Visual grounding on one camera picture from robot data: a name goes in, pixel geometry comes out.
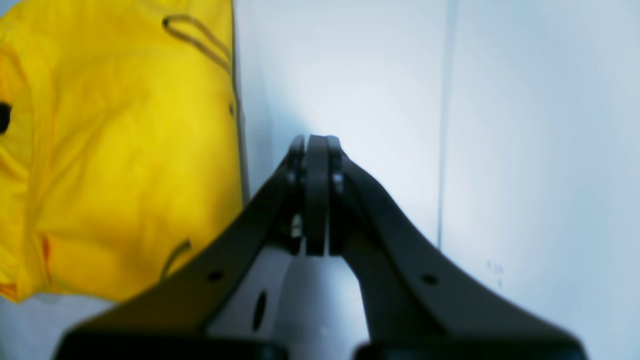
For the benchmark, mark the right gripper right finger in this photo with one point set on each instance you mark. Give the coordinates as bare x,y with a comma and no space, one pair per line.
418,304

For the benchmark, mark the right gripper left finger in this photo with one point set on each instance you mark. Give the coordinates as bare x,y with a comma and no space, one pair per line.
222,305

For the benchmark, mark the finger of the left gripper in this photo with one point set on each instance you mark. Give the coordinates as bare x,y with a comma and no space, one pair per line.
5,114

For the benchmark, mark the orange yellow T-shirt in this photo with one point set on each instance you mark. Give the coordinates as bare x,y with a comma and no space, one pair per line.
120,158

